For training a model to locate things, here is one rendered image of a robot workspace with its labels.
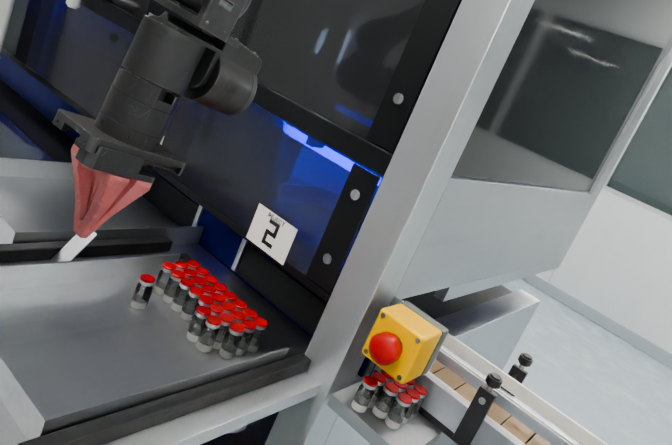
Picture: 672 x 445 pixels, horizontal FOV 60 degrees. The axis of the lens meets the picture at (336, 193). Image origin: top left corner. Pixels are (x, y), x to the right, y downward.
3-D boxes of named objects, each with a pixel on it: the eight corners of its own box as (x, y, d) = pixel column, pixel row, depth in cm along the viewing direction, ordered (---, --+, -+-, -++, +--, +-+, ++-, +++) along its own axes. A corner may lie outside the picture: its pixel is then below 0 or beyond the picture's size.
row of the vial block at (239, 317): (173, 285, 90) (183, 259, 89) (248, 354, 81) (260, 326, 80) (162, 287, 89) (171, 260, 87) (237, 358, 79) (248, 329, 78)
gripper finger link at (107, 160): (120, 255, 53) (165, 164, 52) (48, 249, 47) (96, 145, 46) (83, 220, 57) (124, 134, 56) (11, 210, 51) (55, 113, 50)
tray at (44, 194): (124, 181, 122) (128, 166, 121) (198, 243, 109) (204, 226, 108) (-60, 173, 95) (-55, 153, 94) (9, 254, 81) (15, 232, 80)
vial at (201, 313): (194, 332, 81) (205, 304, 80) (204, 341, 80) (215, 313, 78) (181, 335, 79) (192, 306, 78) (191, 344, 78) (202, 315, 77)
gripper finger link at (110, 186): (141, 257, 55) (184, 169, 54) (74, 251, 49) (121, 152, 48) (104, 223, 59) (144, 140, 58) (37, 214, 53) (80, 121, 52)
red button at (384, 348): (376, 348, 77) (388, 323, 76) (400, 367, 75) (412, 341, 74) (360, 354, 74) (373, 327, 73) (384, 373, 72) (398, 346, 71)
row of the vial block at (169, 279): (162, 287, 89) (171, 260, 87) (237, 358, 79) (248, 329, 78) (149, 288, 87) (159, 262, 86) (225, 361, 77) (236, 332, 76)
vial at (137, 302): (140, 300, 83) (149, 274, 82) (149, 309, 82) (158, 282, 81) (126, 302, 81) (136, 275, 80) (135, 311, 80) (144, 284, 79)
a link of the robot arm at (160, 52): (136, -4, 50) (178, 16, 47) (192, 27, 56) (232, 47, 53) (102, 69, 50) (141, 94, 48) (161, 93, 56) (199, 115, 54)
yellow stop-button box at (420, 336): (386, 342, 83) (407, 299, 82) (427, 373, 79) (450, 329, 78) (357, 353, 77) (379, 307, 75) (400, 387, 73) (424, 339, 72)
